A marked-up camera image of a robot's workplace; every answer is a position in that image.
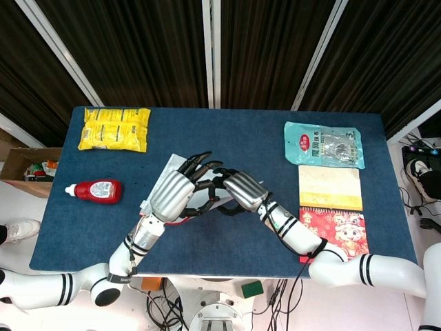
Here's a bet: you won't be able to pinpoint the orange small box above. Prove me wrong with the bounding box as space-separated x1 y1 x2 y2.
141 277 163 292

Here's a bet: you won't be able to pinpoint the teal snack pouch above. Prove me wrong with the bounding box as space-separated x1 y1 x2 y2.
283 121 366 170

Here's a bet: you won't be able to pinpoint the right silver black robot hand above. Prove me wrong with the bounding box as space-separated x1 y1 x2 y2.
205 167 269 217

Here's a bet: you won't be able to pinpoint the colourful snack packets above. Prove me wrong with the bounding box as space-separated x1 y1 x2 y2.
23 159 59 183

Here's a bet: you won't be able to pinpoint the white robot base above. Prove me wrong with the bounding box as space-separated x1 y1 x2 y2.
165 277 258 331

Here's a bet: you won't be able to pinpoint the cream yellow box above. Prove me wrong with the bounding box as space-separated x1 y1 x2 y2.
298 164 364 212

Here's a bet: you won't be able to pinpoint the yellow snack package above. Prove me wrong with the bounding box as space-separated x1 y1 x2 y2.
77 107 152 153

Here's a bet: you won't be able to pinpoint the white frame post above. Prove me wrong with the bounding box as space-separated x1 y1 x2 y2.
291 0 349 111
201 0 222 110
15 0 105 108

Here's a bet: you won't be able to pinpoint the black pleated curtain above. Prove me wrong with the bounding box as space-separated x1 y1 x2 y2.
220 0 340 110
299 0 441 139
0 0 92 148
34 0 209 108

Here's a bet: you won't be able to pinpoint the blue felt table cover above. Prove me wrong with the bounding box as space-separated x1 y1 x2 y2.
29 106 420 279

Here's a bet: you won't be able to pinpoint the black and white sneaker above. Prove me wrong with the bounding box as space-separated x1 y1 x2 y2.
405 159 441 204

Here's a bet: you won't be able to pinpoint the brown cardboard box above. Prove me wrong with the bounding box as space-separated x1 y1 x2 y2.
0 147 63 199

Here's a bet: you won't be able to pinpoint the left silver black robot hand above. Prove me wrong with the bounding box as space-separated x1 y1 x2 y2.
148 150 224 223

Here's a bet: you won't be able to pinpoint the black power strip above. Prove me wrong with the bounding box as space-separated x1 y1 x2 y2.
401 143 441 161

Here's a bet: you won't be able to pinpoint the red spiral cartoon calendar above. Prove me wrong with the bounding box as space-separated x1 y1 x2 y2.
298 205 370 265

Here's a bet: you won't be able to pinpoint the black cable bundle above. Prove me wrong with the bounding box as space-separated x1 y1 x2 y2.
253 277 306 331
146 278 189 331

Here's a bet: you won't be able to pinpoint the red ketchup squeeze bottle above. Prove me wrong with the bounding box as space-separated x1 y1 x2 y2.
64 179 123 205

